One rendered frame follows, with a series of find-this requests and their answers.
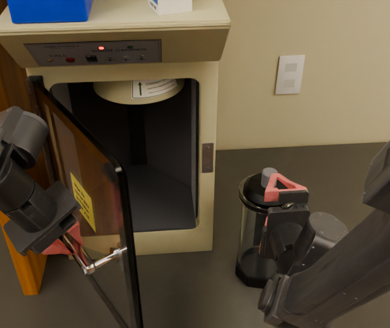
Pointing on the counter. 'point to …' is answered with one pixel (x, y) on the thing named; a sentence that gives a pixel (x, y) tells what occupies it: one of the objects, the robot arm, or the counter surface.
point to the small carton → (170, 6)
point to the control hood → (126, 30)
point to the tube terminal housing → (148, 69)
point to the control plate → (61, 50)
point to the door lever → (88, 265)
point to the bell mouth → (138, 90)
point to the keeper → (208, 157)
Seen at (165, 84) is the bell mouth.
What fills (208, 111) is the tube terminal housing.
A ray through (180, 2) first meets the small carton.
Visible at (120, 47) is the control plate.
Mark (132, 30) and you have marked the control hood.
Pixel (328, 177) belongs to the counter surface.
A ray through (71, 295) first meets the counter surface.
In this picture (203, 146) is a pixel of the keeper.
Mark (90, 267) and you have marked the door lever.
